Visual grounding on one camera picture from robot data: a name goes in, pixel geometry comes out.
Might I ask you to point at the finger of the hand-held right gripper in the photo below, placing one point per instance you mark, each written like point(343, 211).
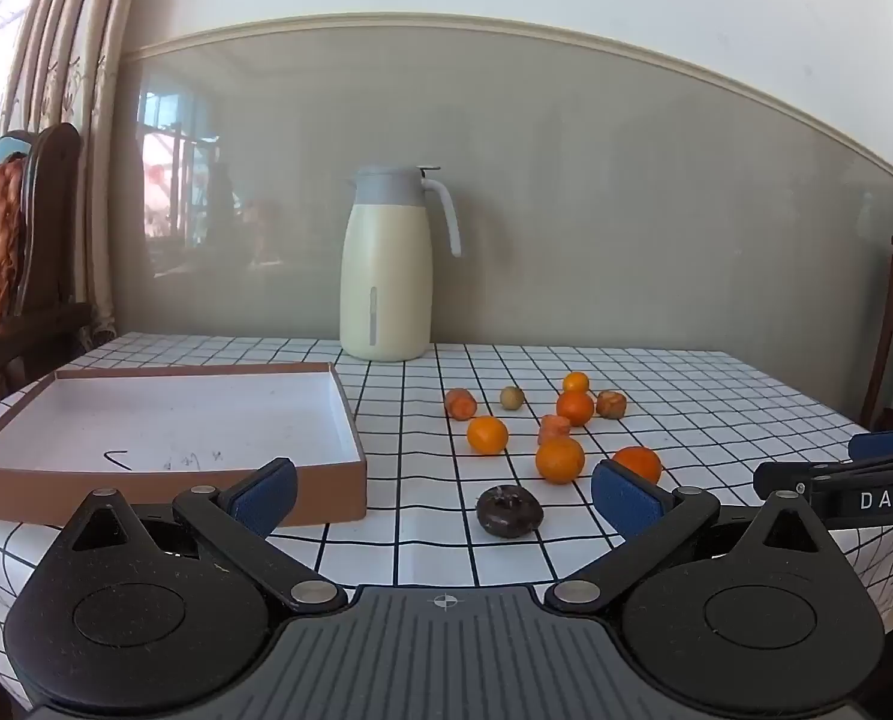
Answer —
point(783, 476)
point(885, 444)

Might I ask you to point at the small brown round fruit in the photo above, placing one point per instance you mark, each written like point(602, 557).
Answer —
point(511, 397)

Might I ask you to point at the white checkered tablecloth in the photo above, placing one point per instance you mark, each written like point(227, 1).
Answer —
point(678, 382)

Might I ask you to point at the cream thermos jug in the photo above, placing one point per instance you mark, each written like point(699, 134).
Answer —
point(386, 277)

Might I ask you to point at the chocolate doughnut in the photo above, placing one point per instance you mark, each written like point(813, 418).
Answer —
point(510, 511)

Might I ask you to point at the brown cardboard box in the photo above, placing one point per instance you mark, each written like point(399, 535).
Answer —
point(154, 412)

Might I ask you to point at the beige curtain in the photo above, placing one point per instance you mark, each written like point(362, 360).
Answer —
point(79, 52)

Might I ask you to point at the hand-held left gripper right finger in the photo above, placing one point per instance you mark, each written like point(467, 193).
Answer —
point(626, 499)

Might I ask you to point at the dark wooden armchair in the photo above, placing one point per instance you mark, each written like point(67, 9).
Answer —
point(53, 240)

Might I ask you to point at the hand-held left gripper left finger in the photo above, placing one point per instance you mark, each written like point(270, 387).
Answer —
point(265, 499)

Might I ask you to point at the small orange mandarin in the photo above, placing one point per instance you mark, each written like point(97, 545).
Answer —
point(576, 381)

